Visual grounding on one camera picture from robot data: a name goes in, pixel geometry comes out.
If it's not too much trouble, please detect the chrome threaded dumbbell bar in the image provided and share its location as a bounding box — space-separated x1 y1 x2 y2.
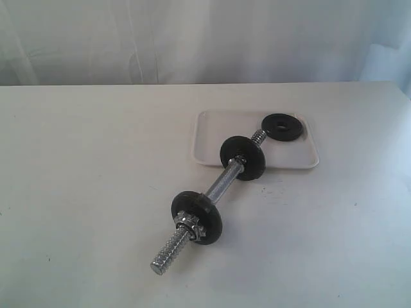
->
150 129 267 275

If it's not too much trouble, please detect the chrome star collar nut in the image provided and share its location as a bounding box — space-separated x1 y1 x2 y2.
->
173 210 206 241

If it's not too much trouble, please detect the black weight plate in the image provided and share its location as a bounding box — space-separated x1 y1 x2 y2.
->
220 136 266 181
261 114 304 142
171 191 223 245

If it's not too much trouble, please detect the white rectangular tray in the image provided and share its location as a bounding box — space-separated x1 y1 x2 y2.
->
192 109 319 169

